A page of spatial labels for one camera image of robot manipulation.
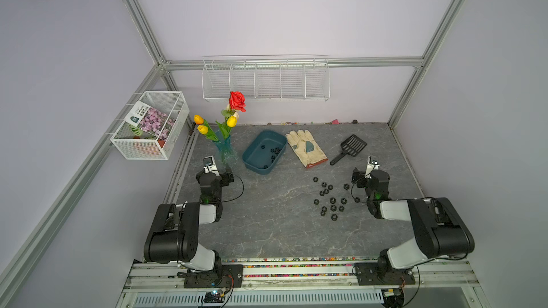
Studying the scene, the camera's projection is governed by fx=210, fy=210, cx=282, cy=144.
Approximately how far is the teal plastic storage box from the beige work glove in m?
0.05

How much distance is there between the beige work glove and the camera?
1071 millimetres

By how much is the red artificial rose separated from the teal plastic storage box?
1.01ft

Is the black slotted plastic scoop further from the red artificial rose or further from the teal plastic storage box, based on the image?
the red artificial rose

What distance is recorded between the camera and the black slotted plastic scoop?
109 centimetres

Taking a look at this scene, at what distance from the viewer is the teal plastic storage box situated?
1028mm

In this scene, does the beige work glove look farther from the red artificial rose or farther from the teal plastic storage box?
the red artificial rose

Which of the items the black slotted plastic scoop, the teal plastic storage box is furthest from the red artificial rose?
the black slotted plastic scoop

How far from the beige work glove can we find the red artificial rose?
1.30ft

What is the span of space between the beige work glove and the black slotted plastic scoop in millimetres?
80
